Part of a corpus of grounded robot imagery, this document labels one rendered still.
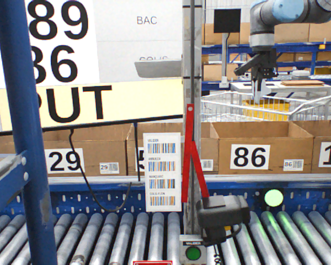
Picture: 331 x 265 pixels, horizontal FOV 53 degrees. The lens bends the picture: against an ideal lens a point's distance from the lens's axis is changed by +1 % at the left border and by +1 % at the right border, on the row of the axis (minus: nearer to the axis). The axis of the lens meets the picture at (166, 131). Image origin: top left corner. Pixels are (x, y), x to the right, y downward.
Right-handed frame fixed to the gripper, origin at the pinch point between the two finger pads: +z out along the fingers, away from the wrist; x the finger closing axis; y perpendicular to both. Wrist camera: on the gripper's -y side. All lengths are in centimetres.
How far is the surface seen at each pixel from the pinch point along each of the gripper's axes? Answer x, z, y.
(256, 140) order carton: 4.9, 17.0, 2.1
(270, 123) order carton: 32.3, 13.6, 18.8
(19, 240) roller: -8, 48, -92
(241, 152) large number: 6.0, 21.9, -3.6
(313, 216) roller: -3, 48, 23
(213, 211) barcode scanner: -58, 21, -29
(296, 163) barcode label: 4.6, 27.3, 19.3
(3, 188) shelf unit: -100, 1, -56
